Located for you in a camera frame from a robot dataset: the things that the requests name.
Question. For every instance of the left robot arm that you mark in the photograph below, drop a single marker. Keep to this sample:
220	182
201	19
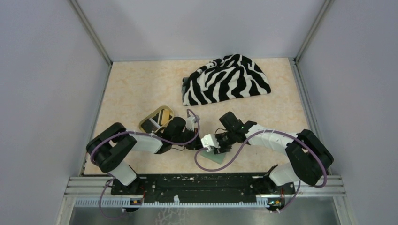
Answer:
108	150

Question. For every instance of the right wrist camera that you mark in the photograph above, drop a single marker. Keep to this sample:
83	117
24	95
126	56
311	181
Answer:
210	143

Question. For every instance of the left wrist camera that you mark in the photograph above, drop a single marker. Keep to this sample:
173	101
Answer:
192	122

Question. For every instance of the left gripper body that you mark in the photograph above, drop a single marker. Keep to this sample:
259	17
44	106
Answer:
186	137

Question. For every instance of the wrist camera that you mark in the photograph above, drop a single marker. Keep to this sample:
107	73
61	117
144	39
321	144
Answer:
192	122
210	143

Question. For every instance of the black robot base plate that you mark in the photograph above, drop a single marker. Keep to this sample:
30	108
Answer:
201	197

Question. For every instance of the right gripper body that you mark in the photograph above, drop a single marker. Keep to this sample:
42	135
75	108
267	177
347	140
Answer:
225	140

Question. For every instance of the beige oval card tray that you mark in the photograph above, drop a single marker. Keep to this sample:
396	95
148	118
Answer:
156	120

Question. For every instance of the zebra striped cloth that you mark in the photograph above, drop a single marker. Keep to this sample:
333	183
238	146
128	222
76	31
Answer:
231	77

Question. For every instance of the white slotted cable duct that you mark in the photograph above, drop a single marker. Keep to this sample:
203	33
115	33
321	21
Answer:
127	202

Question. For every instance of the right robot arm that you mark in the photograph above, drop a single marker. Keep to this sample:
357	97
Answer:
308	157

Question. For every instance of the light blue card holder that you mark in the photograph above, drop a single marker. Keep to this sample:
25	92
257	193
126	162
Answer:
217	158

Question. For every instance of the aluminium frame rail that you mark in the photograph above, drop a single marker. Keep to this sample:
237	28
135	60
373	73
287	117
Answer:
240	183

